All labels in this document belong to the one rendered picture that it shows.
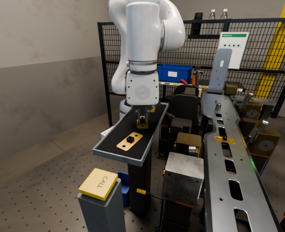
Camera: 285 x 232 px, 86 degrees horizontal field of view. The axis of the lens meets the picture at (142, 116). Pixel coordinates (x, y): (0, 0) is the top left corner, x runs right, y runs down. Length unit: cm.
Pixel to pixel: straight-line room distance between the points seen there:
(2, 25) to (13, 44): 19
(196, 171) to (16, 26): 236
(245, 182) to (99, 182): 48
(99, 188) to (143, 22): 38
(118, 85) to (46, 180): 68
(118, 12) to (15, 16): 176
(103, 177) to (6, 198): 80
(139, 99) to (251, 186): 46
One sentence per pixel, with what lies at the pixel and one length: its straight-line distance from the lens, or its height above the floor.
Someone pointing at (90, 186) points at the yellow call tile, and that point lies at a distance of 36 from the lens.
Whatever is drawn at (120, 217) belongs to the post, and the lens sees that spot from 46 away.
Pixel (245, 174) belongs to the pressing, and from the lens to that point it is 68.
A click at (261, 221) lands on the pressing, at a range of 58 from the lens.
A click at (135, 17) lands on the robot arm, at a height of 147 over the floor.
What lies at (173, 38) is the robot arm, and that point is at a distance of 45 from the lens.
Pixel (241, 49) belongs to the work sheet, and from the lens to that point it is 172.
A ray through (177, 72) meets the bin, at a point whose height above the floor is 112.
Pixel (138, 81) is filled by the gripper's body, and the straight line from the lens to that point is 46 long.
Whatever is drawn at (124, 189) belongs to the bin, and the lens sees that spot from 92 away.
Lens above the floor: 143
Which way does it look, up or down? 28 degrees down
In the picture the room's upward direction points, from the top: straight up
